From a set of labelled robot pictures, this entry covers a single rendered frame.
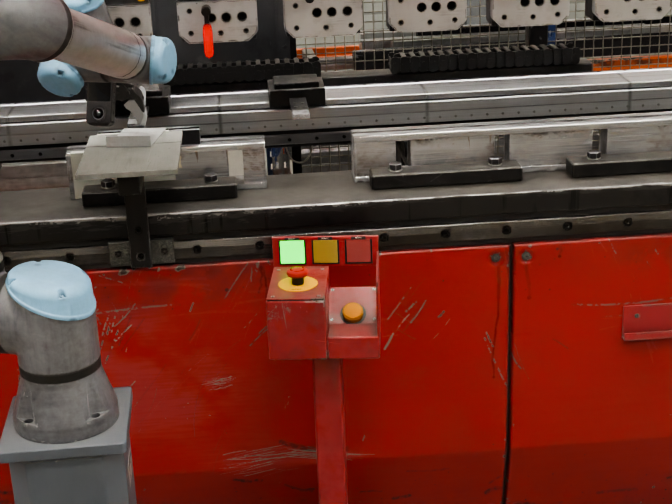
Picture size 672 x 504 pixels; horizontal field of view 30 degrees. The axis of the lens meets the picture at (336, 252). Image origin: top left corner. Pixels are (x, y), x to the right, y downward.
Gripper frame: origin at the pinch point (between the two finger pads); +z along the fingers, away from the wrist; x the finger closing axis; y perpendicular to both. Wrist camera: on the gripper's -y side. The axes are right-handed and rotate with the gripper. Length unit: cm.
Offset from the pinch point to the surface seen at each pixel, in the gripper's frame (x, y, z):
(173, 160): -10.8, -8.8, -1.2
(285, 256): -30.0, -18.8, 16.0
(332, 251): -38.8, -17.7, 15.7
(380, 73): -42, 44, 43
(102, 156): 3.3, -7.0, 0.6
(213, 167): -13.4, 1.9, 17.7
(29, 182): 89, 90, 164
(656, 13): -99, 32, 7
